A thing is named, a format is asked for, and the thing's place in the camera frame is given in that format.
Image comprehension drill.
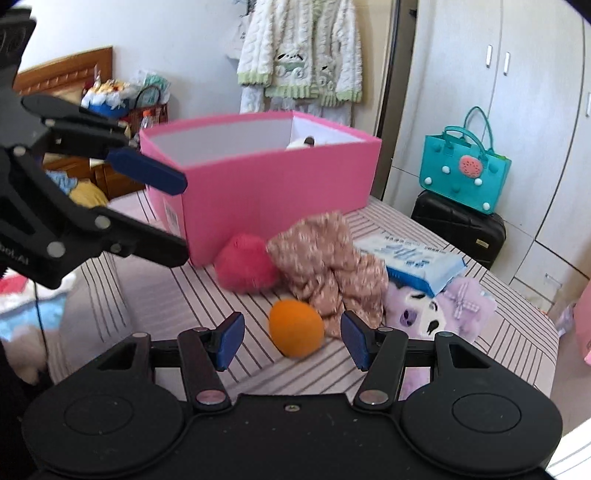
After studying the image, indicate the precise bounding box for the black clothes rack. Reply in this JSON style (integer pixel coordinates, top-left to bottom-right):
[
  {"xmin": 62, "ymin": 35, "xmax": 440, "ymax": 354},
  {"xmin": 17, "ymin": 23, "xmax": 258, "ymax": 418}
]
[{"xmin": 372, "ymin": 0, "xmax": 418, "ymax": 200}]

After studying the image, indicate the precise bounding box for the black suitcase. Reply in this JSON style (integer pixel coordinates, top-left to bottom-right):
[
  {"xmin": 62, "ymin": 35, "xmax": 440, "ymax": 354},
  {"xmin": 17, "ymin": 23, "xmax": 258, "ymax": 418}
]
[{"xmin": 411, "ymin": 190, "xmax": 507, "ymax": 269}]

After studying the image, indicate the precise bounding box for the grey three-door wardrobe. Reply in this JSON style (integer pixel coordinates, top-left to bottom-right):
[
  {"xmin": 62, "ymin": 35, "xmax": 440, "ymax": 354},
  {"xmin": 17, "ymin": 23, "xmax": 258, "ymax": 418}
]
[{"xmin": 383, "ymin": 1, "xmax": 590, "ymax": 316}]

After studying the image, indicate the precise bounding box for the floral pink cloth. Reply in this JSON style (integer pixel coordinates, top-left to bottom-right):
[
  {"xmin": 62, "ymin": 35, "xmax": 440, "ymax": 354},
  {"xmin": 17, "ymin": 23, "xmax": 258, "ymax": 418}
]
[{"xmin": 266, "ymin": 212, "xmax": 389, "ymax": 338}]

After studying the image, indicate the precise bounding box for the white round plush toy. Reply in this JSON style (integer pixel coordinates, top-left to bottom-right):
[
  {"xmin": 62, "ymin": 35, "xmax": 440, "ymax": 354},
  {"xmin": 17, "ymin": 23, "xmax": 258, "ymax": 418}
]
[{"xmin": 286, "ymin": 136, "xmax": 315, "ymax": 150}]

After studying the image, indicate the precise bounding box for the striped table cloth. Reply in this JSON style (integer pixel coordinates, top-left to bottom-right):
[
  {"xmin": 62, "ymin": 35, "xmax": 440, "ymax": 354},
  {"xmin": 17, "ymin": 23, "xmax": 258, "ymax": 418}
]
[{"xmin": 48, "ymin": 195, "xmax": 561, "ymax": 401}]

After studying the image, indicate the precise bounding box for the teal felt handbag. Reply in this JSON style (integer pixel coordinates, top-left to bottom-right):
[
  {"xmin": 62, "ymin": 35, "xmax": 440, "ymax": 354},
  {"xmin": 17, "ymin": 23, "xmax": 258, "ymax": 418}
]
[{"xmin": 419, "ymin": 106, "xmax": 512, "ymax": 215}]

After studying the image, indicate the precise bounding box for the purple plush toy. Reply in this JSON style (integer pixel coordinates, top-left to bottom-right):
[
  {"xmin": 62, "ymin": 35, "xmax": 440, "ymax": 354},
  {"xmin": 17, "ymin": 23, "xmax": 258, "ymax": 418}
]
[{"xmin": 384, "ymin": 277, "xmax": 497, "ymax": 342}]

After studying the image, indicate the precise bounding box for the pink paper bag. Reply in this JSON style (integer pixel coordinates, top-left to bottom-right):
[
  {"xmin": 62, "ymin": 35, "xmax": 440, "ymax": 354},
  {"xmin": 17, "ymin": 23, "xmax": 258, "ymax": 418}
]
[{"xmin": 573, "ymin": 282, "xmax": 591, "ymax": 365}]

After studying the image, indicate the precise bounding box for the orange sponge egg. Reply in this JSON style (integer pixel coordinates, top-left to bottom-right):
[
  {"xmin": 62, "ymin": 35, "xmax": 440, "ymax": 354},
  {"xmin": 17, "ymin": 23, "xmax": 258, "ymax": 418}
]
[{"xmin": 269, "ymin": 299, "xmax": 325, "ymax": 359}]

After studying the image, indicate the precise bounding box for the blue wet wipes pack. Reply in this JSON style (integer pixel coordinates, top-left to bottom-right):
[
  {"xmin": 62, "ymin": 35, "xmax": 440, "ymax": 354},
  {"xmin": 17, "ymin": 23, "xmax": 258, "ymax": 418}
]
[{"xmin": 353, "ymin": 234, "xmax": 467, "ymax": 297}]

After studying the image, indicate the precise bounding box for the pink storage box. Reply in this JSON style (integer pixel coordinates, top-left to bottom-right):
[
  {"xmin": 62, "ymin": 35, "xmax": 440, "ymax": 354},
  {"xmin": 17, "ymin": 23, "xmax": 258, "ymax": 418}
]
[{"xmin": 140, "ymin": 111, "xmax": 382, "ymax": 267}]

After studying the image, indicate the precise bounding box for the red fluffy pouch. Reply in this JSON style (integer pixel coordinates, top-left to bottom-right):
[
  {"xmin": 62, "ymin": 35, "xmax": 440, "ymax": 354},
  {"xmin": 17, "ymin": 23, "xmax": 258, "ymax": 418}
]
[{"xmin": 213, "ymin": 234, "xmax": 280, "ymax": 294}]

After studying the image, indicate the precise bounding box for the red mesh basket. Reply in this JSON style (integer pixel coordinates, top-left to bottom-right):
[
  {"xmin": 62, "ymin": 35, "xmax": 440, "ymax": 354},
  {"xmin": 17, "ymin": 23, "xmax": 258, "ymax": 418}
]
[{"xmin": 124, "ymin": 85, "xmax": 168, "ymax": 135}]

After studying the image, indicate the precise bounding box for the white tote bag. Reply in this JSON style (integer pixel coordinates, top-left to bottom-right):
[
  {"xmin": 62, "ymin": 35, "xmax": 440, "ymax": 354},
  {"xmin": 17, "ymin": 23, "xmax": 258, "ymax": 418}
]
[{"xmin": 225, "ymin": 15, "xmax": 252, "ymax": 60}]

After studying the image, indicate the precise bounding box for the white fluffy robe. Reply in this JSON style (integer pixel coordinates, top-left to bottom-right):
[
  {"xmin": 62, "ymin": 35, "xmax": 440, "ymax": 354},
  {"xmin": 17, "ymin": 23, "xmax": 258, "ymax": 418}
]
[{"xmin": 238, "ymin": 0, "xmax": 363, "ymax": 126}]

